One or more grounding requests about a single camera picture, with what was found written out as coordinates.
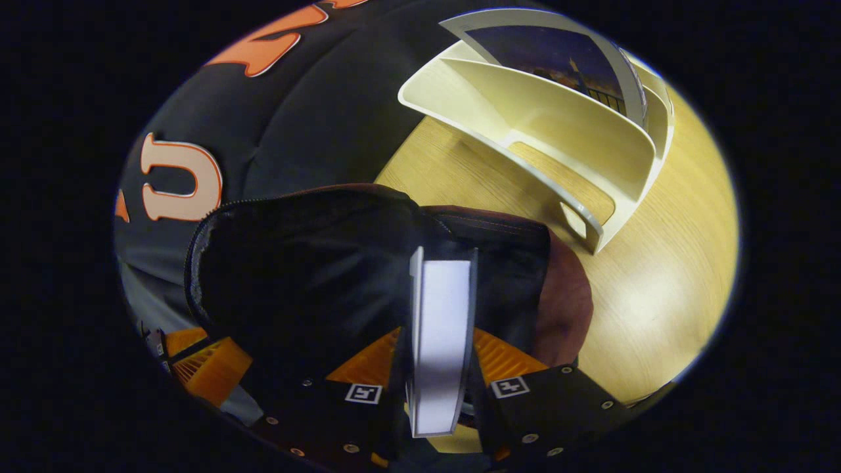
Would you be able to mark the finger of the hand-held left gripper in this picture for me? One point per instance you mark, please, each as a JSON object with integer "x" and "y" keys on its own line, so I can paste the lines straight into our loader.
{"x": 213, "y": 374}
{"x": 184, "y": 341}

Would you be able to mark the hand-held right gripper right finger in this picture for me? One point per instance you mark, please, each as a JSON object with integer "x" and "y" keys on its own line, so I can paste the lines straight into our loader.
{"x": 545, "y": 414}

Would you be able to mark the grey portrait cover book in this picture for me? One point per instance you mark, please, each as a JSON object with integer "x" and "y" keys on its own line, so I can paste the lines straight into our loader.
{"x": 441, "y": 341}

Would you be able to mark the white bookshelf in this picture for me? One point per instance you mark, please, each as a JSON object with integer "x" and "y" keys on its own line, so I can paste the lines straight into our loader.
{"x": 558, "y": 131}

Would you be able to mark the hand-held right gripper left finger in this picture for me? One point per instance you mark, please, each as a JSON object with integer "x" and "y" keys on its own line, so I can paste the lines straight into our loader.
{"x": 341, "y": 420}

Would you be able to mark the red-brown schoolbag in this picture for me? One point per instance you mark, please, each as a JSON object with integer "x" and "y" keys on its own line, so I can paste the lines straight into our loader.
{"x": 315, "y": 276}

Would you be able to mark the blue spine book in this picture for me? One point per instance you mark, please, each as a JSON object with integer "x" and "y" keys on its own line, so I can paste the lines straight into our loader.
{"x": 552, "y": 56}

